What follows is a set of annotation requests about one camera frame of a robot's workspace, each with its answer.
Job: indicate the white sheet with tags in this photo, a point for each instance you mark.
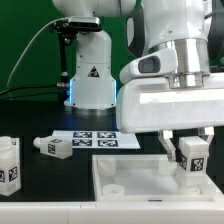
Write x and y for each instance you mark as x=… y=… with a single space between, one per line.
x=99 y=139

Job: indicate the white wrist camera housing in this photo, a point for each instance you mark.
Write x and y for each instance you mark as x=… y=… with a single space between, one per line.
x=159 y=63

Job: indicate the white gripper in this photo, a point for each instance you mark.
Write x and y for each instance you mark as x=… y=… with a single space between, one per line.
x=149 y=105

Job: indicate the white square table top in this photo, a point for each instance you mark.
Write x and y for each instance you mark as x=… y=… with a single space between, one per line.
x=147 y=178

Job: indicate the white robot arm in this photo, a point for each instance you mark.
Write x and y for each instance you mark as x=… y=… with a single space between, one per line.
x=158 y=24

